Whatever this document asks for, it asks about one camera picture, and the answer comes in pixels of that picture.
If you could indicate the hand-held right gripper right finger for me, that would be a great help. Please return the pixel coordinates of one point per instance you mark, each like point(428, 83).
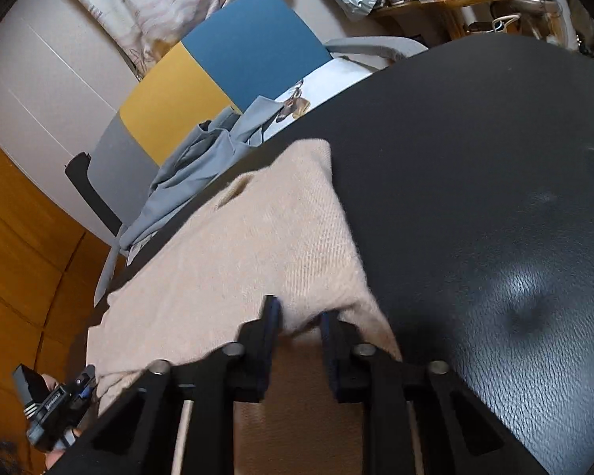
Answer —
point(330, 356)

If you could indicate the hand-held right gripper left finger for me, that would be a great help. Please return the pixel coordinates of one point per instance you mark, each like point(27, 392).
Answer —
point(274, 346)

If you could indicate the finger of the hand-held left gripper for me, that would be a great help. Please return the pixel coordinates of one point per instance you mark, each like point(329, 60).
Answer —
point(86, 381)

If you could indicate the beige knit sweater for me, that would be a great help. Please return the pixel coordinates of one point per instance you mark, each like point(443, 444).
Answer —
point(257, 237)

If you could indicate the person's left hand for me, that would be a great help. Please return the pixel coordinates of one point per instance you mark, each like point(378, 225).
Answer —
point(59, 457)

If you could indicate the light blue garment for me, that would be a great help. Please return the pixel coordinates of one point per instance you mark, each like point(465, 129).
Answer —
point(203, 178)

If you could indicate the black folding table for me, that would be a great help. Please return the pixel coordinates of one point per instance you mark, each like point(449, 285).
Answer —
point(475, 158)

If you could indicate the grey yellow blue chair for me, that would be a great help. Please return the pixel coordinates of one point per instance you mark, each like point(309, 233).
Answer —
point(178, 89)

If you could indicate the white printed cushion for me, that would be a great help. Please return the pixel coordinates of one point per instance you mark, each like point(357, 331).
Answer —
point(336, 76)

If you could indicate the wooden desk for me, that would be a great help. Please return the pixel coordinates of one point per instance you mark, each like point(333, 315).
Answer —
point(425, 7)

